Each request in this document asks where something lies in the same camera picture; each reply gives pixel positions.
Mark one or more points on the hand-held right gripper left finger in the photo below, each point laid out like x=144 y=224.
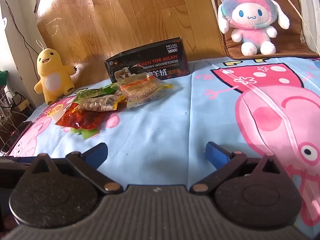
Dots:
x=98 y=153

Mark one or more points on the green object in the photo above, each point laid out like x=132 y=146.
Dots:
x=3 y=78

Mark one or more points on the small jelly cup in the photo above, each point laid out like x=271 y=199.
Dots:
x=56 y=113

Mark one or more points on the dark green snack packet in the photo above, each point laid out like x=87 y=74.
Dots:
x=87 y=93

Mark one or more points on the pink white bunny plush toy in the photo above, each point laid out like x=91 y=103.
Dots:
x=250 y=35

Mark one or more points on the printed cartoon blanket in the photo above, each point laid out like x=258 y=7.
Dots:
x=162 y=120

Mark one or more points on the wooden board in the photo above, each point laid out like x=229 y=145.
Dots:
x=125 y=17

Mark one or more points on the light green snack packet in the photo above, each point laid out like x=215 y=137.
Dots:
x=86 y=133

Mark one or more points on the beige power strip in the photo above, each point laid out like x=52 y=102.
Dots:
x=21 y=103

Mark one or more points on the yellow chick plush toy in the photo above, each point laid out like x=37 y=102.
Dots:
x=53 y=75

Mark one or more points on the clear peanut packet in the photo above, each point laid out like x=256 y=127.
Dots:
x=100 y=103

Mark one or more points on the clear orange-label grain packet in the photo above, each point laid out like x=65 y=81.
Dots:
x=142 y=91

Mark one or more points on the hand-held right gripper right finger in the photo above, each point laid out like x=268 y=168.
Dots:
x=215 y=153

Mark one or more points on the black cardboard box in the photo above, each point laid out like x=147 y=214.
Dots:
x=150 y=62

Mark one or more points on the red spicy snack packet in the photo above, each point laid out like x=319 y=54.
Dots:
x=82 y=118

